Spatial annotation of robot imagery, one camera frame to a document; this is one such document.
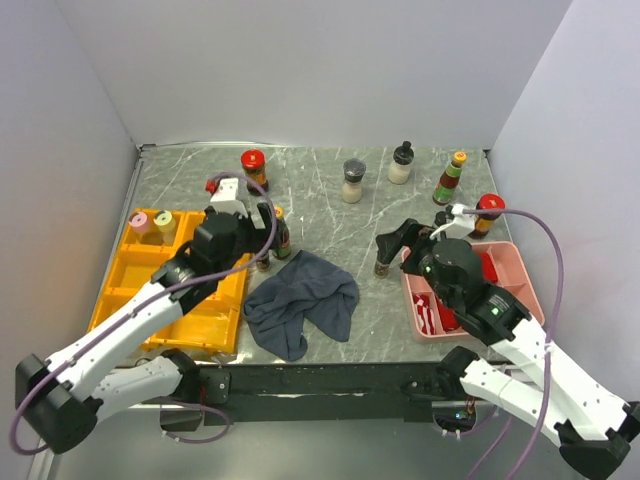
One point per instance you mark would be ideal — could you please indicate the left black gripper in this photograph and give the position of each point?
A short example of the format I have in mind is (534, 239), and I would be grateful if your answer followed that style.
(258, 235)

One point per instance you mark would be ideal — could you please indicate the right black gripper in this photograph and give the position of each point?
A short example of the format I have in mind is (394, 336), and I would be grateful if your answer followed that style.
(411, 233)

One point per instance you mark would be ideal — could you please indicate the yellow cap green label bottle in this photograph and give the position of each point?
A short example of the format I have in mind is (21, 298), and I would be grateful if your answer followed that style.
(281, 245)

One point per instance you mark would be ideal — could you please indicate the white powder bottle black cap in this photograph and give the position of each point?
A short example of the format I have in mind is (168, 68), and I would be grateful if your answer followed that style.
(401, 165)

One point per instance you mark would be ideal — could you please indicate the green lid cream bottle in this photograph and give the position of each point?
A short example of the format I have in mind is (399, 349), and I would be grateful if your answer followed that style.
(166, 224)

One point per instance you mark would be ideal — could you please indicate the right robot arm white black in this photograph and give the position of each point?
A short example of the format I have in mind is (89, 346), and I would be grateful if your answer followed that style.
(592, 427)

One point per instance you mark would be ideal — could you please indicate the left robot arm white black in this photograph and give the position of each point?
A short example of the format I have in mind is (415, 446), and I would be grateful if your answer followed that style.
(64, 397)

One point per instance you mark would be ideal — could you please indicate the red lid sauce jar left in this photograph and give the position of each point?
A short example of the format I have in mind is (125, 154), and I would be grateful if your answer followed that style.
(254, 165)

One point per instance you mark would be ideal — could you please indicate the small black lid spice jar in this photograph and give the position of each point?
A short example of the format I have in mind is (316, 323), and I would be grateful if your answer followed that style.
(263, 262)

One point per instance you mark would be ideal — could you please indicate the red white striped packet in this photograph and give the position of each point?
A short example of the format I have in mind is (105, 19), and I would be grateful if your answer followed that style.
(426, 315)

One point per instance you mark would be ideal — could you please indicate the salt grinder black top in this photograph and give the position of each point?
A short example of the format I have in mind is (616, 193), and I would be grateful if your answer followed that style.
(354, 170)

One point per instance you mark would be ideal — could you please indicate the yellow cap chili sauce bottle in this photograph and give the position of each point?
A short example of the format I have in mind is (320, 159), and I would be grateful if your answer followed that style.
(449, 179)

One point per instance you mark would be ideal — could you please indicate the pink compartment tray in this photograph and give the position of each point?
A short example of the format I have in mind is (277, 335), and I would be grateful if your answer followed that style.
(512, 275)

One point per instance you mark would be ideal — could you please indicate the dark blue cloth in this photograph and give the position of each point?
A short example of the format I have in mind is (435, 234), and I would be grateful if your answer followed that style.
(307, 288)

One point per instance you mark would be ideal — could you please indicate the red packet in tray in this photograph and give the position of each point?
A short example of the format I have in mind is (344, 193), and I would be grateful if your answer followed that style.
(488, 267)

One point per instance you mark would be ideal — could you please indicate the pink lid bottle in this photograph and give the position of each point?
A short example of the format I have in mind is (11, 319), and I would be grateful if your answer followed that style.
(139, 223)

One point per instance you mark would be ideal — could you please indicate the yellow compartment organizer tray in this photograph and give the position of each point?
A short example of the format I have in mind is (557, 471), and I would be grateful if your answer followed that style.
(212, 326)

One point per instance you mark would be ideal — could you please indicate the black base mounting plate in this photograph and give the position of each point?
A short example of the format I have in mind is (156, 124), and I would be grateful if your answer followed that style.
(287, 392)

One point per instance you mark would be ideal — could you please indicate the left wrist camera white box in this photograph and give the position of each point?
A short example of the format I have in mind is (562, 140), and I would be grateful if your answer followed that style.
(225, 197)

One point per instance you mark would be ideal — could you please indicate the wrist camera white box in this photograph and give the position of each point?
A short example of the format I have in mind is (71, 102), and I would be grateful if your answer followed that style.
(459, 222)
(225, 197)

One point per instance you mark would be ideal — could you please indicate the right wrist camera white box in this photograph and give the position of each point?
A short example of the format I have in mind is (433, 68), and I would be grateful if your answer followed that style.
(459, 222)

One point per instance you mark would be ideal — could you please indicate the aluminium frame rail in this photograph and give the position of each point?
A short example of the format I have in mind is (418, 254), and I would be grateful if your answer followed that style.
(157, 419)

